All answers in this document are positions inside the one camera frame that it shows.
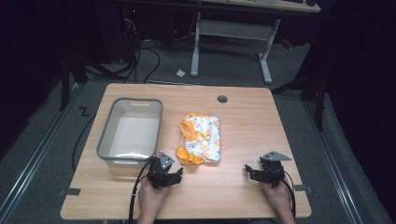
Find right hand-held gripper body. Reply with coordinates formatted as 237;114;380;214
259;150;292;189

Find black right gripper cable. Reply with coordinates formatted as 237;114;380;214
281;170;297;219

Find metal floor rail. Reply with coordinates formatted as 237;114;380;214
0;83;82;224
302;98;364;224

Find dark computer tower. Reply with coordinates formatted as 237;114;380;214
94;4;142;64

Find person's right hand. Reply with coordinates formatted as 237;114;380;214
259;179;295;219

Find bundle of black floor cables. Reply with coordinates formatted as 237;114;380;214
120;13;162;85

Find white plastic bin grey rim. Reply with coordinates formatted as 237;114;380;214
95;97;164;181

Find white metal frame desk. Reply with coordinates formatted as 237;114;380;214
190;0;322;85

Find orange and white patterned garment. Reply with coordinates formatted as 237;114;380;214
176;112;222;166

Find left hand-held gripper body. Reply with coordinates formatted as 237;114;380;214
147;150;179;190

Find person's left hand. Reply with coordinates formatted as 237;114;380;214
137;177;173;218

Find grey tape strip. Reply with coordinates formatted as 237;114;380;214
293;184;314;194
58;188;81;198

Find dark metal stand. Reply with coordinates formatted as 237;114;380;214
313;74;329;133
58;52;72;112

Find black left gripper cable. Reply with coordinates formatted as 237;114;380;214
127;158;156;224

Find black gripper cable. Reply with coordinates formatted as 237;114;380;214
281;170;297;219
127;158;156;224

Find thin black floor cable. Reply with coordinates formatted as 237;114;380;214
71;112;98;173

